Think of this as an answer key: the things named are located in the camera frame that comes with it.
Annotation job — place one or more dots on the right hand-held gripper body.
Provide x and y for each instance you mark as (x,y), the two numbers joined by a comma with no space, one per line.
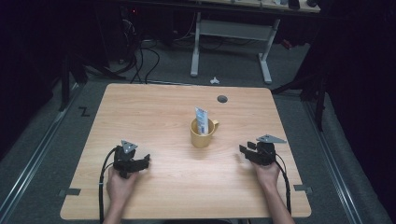
(265,152)

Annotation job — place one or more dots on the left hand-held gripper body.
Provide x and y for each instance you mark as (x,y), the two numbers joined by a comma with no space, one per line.
(124,157)

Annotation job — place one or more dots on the yellow cup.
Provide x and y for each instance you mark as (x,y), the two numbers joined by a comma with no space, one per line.
(200,140)

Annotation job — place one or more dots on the white blue toothpaste tube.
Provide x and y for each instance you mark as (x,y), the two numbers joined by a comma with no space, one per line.
(201,119)

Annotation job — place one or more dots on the person's right hand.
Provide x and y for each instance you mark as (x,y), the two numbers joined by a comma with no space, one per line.
(267,175)

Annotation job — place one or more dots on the person's left hand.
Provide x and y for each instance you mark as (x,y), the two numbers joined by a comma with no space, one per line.
(120,188)

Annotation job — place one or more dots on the grey tape strip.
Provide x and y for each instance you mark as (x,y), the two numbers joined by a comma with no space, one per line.
(70,192)
(302,188)

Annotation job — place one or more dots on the round grey table grommet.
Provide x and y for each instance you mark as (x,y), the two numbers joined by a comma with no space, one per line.
(222,99)

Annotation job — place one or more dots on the black stand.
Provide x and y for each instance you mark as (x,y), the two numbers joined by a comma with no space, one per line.
(319,102)
(65,84)

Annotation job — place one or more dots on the small white floor object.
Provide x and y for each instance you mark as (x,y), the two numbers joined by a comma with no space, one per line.
(214,81)

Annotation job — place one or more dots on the white-framed desk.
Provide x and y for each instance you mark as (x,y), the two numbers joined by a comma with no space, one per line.
(233,30)

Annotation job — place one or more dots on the metal floor rail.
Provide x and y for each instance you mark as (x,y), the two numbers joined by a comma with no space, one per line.
(334,165)
(34,161)

